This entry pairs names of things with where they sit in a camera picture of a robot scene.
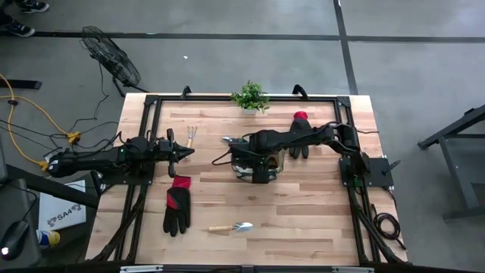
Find silver bracket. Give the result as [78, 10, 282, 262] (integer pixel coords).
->
[120, 265, 164, 273]
[332, 266, 375, 273]

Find black floor fan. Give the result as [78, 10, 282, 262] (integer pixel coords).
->
[80, 25, 149, 98]

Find black glove red knit cuff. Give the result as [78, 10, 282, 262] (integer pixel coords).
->
[289, 111, 312, 160]

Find green plant in white pot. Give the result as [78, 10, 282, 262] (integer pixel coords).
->
[230, 80, 271, 115]

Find black floor bar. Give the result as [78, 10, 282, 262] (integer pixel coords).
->
[0, 79, 42, 90]

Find black and red work glove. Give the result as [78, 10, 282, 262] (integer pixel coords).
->
[162, 174, 192, 238]

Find white printed paper sheet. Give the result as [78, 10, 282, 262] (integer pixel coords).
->
[37, 180, 87, 232]

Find black fan cable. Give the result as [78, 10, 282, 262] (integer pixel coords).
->
[70, 62, 111, 132]

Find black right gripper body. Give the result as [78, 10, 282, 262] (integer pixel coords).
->
[230, 142, 283, 185]

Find black metal table frame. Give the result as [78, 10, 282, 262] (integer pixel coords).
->
[92, 94, 408, 266]

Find blue and yellow bottle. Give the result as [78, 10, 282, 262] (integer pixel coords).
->
[36, 229, 61, 249]

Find coiled black cable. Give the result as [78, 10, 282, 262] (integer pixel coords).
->
[370, 202, 407, 251]

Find dark side desk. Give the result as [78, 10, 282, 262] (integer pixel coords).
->
[0, 162, 100, 273]

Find hand cultivator wooden handle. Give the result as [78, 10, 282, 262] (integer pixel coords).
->
[185, 126, 198, 150]

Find yellow extension cable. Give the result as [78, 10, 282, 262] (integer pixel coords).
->
[0, 74, 83, 171]

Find steel trowel wooden handle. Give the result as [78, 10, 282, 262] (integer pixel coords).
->
[208, 221, 254, 234]

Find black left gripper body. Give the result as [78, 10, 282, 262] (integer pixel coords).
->
[157, 128, 177, 179]

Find green-handled pruning shears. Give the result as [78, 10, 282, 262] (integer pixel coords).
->
[221, 136, 247, 147]

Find person's shoe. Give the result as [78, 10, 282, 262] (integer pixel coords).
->
[17, 0, 51, 12]
[0, 17, 36, 38]

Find black metal stand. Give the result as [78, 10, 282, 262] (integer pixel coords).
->
[418, 104, 485, 221]

